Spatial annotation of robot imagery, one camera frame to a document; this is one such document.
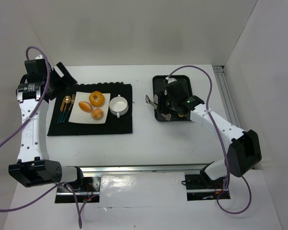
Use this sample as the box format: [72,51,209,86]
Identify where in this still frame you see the metal serving tongs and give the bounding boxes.
[145,95,171,121]

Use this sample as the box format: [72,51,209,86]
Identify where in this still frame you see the orange round bun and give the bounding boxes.
[78,101,93,113]

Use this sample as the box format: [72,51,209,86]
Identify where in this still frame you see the orange ring donut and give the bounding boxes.
[89,91,105,107]

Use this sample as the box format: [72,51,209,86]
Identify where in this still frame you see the pale small round bun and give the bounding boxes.
[91,108,104,120]

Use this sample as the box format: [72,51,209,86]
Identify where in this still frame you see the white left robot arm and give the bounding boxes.
[8,56,84,190]

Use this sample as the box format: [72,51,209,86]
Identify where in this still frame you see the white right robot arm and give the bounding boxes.
[154,78,262,183]

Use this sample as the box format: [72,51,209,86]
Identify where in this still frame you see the black baking tray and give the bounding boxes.
[152,75,193,122]

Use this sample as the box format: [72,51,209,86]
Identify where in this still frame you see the black scalloped placemat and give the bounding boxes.
[48,82,132,137]

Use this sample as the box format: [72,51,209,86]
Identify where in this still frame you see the white square plate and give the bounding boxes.
[68,92,111,124]

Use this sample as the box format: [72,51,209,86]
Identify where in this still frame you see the gold spoon green handle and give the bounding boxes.
[59,95,72,123]

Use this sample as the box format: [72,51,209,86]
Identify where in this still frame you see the gold fork green handle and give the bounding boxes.
[62,94,75,123]

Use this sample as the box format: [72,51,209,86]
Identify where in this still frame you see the gold knife green handle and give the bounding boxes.
[57,99,65,124]

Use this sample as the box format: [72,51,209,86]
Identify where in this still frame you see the aluminium side rail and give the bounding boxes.
[212,65,255,170]

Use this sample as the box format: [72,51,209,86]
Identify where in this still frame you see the white two-handled soup bowl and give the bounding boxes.
[109,94,129,118]

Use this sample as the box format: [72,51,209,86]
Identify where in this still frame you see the aluminium front rail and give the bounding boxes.
[81,164,206,173]

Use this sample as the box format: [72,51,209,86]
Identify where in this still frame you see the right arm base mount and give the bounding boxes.
[181,173,230,201]

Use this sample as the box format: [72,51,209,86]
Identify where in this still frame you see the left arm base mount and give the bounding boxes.
[55,174,101,204]

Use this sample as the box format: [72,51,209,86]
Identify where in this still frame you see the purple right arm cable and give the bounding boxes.
[167,65,252,214]

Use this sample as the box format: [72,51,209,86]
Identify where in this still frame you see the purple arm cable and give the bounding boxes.
[0,46,89,230]
[167,65,252,214]

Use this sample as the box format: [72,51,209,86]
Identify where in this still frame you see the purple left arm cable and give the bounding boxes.
[0,46,89,230]

